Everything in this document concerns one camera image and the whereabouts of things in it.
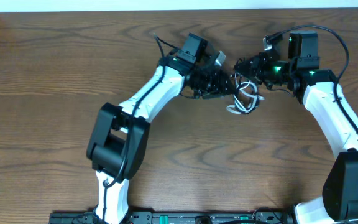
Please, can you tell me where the black usb cable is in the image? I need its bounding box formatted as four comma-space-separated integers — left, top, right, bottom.
232, 57, 260, 115

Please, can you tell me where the white usb cable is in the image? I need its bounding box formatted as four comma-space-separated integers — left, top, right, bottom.
226, 80, 265, 115

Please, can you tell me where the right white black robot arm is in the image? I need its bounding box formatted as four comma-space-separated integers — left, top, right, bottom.
234, 26, 358, 223

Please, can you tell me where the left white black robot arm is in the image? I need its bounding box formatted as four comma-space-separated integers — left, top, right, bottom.
86, 34, 234, 223

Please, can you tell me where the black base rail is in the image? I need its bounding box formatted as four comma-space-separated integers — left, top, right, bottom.
48, 207, 297, 224

